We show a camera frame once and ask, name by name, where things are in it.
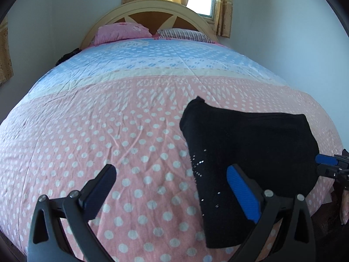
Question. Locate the striped pillow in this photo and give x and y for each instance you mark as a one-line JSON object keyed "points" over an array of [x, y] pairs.
{"points": [[185, 35]]}

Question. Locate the dark cloth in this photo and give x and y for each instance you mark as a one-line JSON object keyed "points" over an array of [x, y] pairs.
{"points": [[66, 57]]}

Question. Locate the polka-dot pink blue blanket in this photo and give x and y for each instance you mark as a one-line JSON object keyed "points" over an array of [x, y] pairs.
{"points": [[109, 114]]}

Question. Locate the pink pillow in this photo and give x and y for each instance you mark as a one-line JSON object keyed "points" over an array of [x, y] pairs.
{"points": [[122, 31]]}

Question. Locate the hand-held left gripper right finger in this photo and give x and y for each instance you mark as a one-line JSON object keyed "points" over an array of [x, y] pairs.
{"points": [[242, 191]]}

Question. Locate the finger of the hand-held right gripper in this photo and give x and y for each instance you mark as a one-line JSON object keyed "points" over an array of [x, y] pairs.
{"points": [[327, 170], [325, 158]]}

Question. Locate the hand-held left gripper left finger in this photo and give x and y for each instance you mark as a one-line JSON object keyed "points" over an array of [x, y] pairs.
{"points": [[101, 191]]}

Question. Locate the black pants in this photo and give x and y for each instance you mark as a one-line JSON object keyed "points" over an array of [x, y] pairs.
{"points": [[245, 142]]}

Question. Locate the cream wooden headboard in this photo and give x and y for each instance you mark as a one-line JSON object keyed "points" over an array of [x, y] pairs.
{"points": [[152, 11]]}

